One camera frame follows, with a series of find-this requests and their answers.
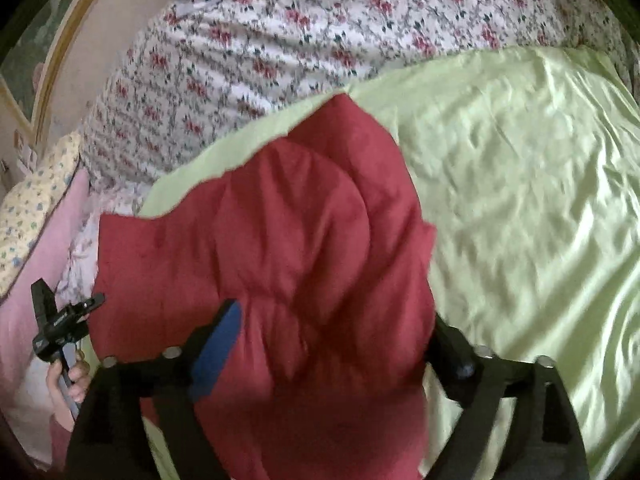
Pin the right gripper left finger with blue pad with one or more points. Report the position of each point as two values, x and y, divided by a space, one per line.
214 348

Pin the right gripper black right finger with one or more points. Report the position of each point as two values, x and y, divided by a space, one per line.
454 362

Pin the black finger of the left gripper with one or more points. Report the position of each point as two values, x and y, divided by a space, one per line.
85 307

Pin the red quilted puffer coat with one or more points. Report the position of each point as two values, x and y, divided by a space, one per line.
320 238

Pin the person's left hand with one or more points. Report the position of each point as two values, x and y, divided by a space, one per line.
80 379

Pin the pastel floral pillow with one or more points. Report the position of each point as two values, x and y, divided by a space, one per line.
81 268

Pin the yellow floral pillow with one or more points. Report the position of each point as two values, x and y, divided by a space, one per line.
27 207

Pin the light green bed sheet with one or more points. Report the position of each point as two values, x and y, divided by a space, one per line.
526 164

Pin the red floral white quilt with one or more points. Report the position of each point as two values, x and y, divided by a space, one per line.
204 68

